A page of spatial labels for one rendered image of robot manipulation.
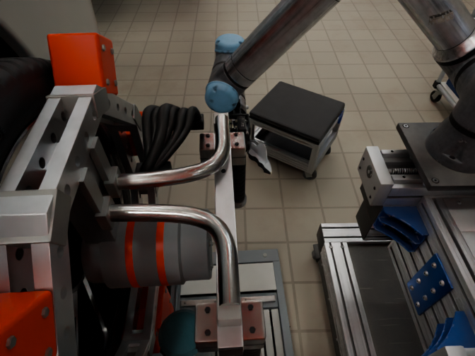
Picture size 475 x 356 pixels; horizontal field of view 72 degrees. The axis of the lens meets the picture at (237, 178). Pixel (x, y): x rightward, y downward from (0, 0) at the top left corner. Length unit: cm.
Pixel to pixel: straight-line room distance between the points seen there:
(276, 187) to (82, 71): 139
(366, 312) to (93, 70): 113
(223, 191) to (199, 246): 10
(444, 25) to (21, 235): 83
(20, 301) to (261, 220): 139
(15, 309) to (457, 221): 87
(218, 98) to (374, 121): 173
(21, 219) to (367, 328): 111
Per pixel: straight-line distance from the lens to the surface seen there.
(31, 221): 39
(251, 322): 46
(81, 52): 57
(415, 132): 98
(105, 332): 84
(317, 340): 147
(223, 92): 73
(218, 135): 57
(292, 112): 173
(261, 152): 76
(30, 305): 37
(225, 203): 51
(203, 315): 46
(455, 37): 90
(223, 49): 84
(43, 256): 39
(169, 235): 56
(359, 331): 127
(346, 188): 189
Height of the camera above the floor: 139
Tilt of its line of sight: 49 degrees down
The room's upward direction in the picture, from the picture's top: straight up
